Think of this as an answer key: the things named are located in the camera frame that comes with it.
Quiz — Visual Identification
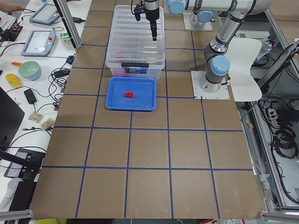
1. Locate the clear plastic box lid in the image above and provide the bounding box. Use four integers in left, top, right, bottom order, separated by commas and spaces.
106, 5, 165, 66

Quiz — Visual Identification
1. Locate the yellow toy stack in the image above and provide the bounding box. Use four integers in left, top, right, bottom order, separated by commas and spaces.
5, 73, 22, 88

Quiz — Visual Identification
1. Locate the far teach pendant tablet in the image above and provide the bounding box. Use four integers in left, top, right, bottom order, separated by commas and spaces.
29, 4, 60, 25

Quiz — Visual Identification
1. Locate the clear plastic storage box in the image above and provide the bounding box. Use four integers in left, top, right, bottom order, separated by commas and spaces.
105, 5, 166, 81

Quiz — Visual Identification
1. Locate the green bowl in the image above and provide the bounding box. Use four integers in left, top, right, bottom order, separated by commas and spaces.
18, 61, 42, 81

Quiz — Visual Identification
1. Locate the teach pendant tablet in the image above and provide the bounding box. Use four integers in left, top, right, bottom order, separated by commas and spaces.
21, 30, 56, 56
29, 4, 60, 25

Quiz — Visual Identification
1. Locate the white chair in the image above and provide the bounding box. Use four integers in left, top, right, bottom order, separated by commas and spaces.
225, 38, 262, 102

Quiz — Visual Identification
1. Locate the near teach pendant tablet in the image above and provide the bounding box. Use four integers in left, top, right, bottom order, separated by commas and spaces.
21, 30, 56, 56

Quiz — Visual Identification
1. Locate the aluminium frame post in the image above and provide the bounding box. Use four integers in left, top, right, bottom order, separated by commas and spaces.
53, 0, 82, 49

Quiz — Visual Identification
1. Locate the black power adapter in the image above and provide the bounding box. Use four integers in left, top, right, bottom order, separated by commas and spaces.
24, 89, 37, 105

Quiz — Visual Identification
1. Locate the red block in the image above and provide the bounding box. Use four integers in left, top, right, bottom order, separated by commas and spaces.
124, 91, 134, 98

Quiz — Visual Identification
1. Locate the blue plastic tray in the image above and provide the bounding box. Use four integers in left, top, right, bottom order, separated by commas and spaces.
105, 77, 157, 111

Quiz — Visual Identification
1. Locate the black box handle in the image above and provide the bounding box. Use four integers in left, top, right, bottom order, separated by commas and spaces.
121, 62, 149, 68

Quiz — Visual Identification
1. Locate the green white carton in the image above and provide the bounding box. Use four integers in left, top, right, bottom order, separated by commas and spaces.
59, 33, 72, 46

